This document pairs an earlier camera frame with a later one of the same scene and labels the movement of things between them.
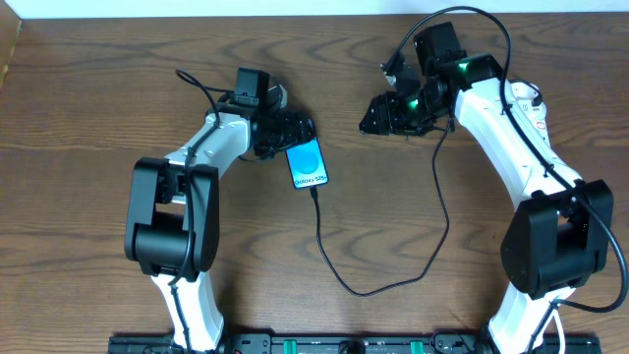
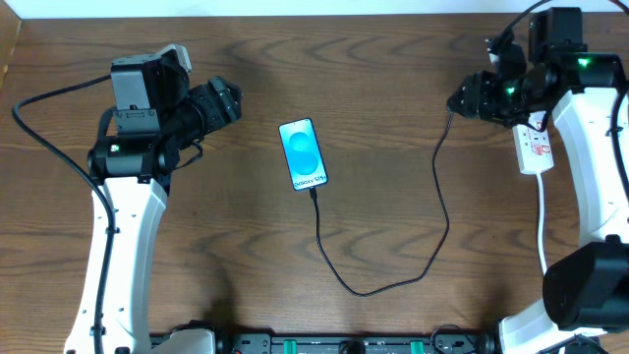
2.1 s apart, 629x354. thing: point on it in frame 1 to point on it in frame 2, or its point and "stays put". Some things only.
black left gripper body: x=303 y=131 to x=224 y=103
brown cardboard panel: x=10 y=26 stays put
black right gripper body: x=389 y=114 to x=473 y=96
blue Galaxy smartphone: x=307 y=164 stays put
